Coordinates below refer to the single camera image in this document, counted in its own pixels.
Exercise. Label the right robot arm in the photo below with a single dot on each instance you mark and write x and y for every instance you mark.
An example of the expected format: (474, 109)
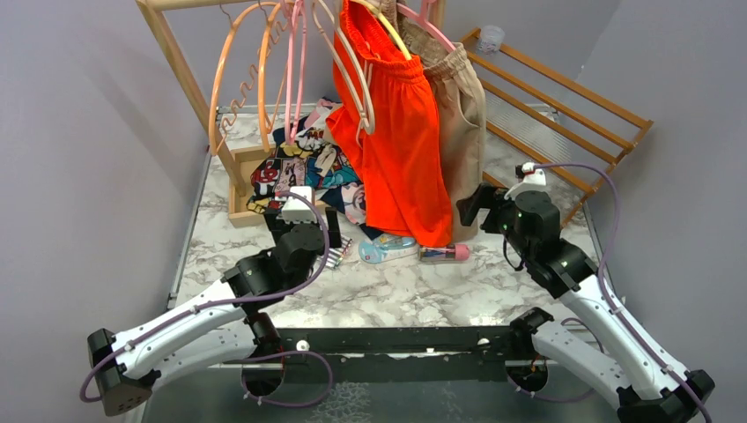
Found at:
(632, 372)

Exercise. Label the pink hanger right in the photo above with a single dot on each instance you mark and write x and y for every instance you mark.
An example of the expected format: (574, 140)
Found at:
(429, 17)

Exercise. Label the yellow hanger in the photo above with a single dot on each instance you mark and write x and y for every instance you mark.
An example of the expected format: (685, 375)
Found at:
(394, 35)

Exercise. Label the wooden slatted shelf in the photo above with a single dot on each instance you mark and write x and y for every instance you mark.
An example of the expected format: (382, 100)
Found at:
(535, 113)

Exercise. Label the wooden clothes rack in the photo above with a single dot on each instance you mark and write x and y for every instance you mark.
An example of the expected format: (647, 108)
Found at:
(239, 164)

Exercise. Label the pink white navy garment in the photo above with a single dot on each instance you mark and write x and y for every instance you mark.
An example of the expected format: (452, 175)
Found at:
(318, 114)

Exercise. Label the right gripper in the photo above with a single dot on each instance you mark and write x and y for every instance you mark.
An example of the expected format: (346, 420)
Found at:
(485, 196)

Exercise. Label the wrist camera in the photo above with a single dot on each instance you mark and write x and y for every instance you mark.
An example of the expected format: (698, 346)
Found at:
(530, 178)
(295, 211)

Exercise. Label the light blue toy case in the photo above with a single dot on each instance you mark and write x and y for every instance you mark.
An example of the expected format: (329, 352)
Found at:
(386, 248)

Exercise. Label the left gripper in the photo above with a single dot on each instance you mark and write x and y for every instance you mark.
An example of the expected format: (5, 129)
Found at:
(278, 226)

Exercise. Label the comic print shorts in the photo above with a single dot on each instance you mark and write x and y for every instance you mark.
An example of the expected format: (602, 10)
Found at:
(312, 160)

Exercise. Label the pack of coloured markers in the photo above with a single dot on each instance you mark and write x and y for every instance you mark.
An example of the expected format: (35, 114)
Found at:
(337, 255)

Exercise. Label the orange hanger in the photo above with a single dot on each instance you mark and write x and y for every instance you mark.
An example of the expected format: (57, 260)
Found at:
(251, 73)

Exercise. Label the clear plastic cup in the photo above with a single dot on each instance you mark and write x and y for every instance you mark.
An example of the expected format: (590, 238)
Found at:
(490, 39)

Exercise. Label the beige shorts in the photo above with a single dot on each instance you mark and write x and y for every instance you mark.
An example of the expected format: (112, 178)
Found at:
(461, 104)

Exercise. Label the orange shorts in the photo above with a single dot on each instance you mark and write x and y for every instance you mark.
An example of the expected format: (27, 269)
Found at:
(399, 162)

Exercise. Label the cream hanger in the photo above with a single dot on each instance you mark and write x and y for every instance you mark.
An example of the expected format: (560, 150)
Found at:
(350, 76)

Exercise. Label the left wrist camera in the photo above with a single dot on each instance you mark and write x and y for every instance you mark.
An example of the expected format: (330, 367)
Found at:
(295, 211)

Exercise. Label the pink hanger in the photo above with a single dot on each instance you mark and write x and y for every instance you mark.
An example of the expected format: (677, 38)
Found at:
(429, 17)
(295, 13)

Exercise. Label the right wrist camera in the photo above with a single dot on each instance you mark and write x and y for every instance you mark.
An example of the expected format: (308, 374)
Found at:
(530, 178)

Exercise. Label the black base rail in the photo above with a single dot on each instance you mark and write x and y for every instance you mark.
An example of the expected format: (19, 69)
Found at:
(415, 354)

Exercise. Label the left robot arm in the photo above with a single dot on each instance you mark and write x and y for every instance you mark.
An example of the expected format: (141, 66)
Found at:
(226, 321)

